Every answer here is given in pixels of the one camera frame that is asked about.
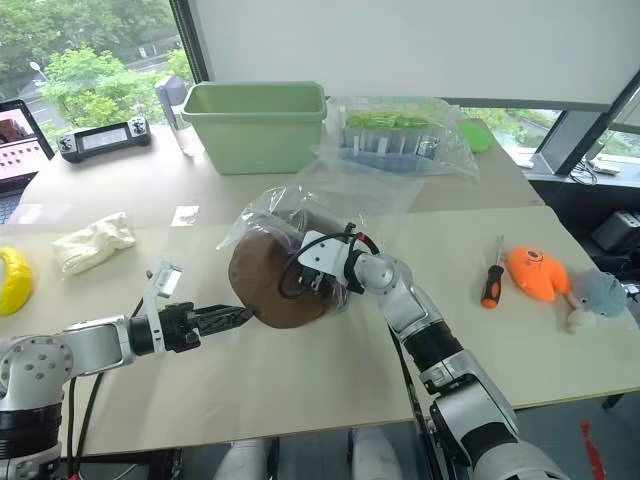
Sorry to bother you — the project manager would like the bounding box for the bright green plastic lid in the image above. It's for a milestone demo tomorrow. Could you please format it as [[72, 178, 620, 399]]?
[[458, 119, 494, 154]]

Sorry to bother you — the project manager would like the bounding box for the white cloth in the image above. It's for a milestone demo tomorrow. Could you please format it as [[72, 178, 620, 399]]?
[[50, 211, 138, 276]]

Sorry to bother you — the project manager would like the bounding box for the grey plush toy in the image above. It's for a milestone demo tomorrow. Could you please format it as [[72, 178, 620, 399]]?
[[564, 269, 629, 334]]

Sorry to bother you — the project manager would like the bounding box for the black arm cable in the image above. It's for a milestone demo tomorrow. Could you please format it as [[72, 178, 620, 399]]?
[[66, 269, 157, 474], [277, 223, 437, 480]]

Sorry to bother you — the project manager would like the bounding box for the grey box device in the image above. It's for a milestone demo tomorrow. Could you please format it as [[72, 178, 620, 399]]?
[[591, 209, 640, 252]]

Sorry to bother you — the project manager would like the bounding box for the plastic bag with blue tray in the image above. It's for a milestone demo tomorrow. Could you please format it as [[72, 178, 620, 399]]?
[[309, 95, 482, 183]]

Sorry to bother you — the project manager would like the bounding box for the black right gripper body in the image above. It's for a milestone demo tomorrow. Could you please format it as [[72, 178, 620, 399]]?
[[296, 266, 338, 297]]

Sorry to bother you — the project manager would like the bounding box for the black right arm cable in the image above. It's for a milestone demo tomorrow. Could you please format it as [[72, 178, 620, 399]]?
[[277, 223, 437, 480]]

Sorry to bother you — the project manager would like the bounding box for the white roller blind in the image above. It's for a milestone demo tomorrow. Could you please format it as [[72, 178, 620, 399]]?
[[189, 0, 640, 114]]

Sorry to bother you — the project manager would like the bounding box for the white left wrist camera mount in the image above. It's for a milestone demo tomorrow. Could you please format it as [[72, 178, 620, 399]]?
[[143, 259, 184, 331]]

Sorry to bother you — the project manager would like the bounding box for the orange plush toy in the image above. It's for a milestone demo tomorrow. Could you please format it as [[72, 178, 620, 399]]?
[[505, 245, 572, 303]]

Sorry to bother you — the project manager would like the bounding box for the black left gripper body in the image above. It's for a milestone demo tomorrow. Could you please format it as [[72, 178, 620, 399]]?
[[159, 301, 203, 354]]

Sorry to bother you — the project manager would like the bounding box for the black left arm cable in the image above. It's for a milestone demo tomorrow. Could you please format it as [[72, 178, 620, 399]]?
[[66, 269, 157, 474]]

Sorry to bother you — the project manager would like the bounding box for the black window frame post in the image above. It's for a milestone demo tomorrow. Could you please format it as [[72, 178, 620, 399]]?
[[169, 0, 212, 87]]

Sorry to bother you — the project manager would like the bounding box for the orange black handled screwdriver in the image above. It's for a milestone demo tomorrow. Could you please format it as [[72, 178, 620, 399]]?
[[480, 234, 506, 309]]

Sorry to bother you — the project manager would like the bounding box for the black handheld controller with screen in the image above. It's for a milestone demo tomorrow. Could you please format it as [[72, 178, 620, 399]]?
[[56, 116, 153, 164]]

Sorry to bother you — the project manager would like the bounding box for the green plastic bin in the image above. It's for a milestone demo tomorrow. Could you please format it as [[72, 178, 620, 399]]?
[[180, 80, 328, 176]]

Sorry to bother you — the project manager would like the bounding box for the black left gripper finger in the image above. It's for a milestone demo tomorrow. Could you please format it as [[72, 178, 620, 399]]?
[[195, 319, 251, 338], [193, 304, 254, 324]]

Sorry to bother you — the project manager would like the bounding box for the white device with cables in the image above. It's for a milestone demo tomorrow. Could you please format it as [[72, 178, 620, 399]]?
[[583, 156, 622, 177]]

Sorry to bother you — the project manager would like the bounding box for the brown round object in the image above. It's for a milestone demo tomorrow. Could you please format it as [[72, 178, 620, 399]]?
[[228, 206, 342, 331]]

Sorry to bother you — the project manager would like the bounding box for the clear plastic bag with items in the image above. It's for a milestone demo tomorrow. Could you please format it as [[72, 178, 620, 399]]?
[[215, 171, 427, 317]]

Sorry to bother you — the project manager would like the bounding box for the open laptop computer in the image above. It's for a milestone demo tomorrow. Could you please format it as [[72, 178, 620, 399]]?
[[0, 98, 56, 227]]

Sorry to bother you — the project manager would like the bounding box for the black slanted frame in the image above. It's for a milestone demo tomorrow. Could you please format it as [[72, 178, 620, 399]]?
[[537, 74, 640, 177]]

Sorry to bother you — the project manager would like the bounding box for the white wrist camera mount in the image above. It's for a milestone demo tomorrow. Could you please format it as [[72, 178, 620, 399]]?
[[298, 230, 352, 277], [143, 259, 184, 331]]

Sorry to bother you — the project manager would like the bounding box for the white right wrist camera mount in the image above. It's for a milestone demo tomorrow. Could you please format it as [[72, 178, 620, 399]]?
[[298, 230, 352, 277]]

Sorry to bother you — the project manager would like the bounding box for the yellow toy banana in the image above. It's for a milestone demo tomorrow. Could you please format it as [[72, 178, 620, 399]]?
[[0, 245, 37, 318]]

